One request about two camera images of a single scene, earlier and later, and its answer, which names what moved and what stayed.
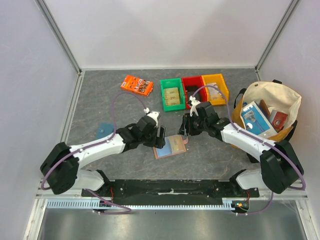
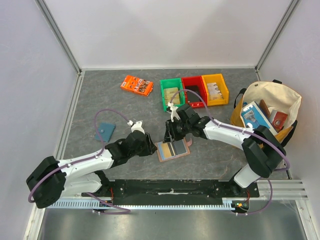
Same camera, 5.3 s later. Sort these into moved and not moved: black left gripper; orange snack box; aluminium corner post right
Moved: black left gripper
Not moved: orange snack box; aluminium corner post right
